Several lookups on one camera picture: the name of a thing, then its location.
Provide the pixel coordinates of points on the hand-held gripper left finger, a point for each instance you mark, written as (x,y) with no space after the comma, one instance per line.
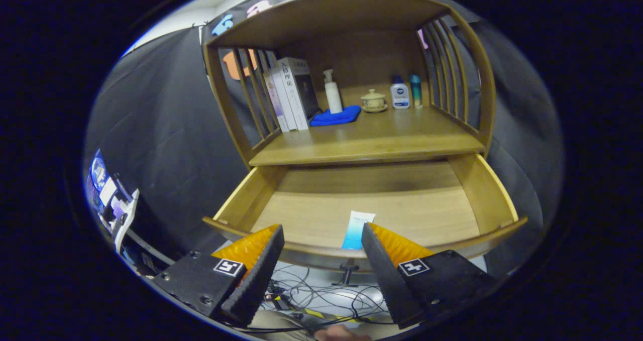
(258,280)

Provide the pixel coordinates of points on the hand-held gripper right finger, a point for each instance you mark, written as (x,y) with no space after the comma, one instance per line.
(387,280)

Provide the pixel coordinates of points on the blue squeeze tube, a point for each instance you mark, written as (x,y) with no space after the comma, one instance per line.
(357,228)

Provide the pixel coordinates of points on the wooden countertop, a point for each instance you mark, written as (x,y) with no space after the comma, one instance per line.
(382,135)

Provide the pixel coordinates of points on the wooden cabinet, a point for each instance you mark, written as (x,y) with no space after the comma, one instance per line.
(361,54)

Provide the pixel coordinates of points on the blue folded cloth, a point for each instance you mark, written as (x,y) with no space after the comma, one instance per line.
(336,117)

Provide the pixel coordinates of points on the thin pale purple book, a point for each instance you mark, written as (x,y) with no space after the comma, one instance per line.
(277,105)

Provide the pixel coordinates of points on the ceramic lidded teacup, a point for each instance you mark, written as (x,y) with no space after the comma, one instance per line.
(373,101)

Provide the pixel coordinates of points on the thin white book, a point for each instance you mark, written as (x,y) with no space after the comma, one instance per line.
(286,100)

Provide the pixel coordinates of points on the white lotion bottle blue cap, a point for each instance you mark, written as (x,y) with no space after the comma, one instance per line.
(400,96)

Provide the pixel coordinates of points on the lit display screen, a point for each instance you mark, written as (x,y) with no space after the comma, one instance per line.
(100,180)

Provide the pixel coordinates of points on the slim teal bottle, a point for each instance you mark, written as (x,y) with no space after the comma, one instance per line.
(416,92)

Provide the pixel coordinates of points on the white pump bottle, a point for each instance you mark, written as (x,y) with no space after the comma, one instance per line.
(333,97)

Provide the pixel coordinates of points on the thick white dark-cover book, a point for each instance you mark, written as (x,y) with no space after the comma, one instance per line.
(301,92)

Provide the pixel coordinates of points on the white plastic bracket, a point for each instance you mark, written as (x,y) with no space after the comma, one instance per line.
(126,218)

